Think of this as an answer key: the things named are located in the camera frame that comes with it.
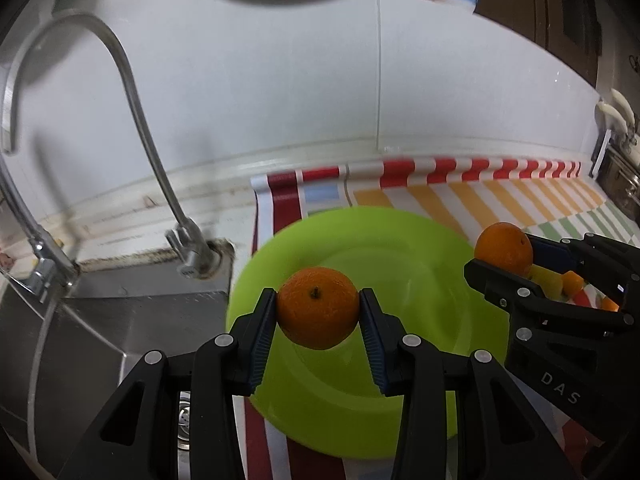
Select small orange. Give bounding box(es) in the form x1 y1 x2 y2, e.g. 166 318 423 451
561 271 586 299
599 296 620 312

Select yellow-green pear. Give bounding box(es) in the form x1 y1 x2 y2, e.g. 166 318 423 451
529 264 563 301

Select large orange mandarin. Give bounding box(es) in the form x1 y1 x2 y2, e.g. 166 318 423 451
277 266 359 350

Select large chrome kitchen faucet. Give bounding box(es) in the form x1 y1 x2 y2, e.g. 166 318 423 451
1 158 80 304

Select colourful striped table mat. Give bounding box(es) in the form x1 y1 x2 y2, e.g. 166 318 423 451
230 157 639 479

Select steel pots on right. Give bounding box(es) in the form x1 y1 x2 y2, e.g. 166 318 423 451
596 146 640 223

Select stainless steel double sink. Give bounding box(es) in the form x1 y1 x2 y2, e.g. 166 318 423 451
1 255 233 477

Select green plastic plate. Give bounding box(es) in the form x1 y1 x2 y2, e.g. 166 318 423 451
226 206 511 461

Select thin gooseneck faucet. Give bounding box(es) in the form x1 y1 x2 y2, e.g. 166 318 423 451
0 8 222 280

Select cream handled pan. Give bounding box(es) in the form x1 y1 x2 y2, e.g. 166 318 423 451
596 88 639 146

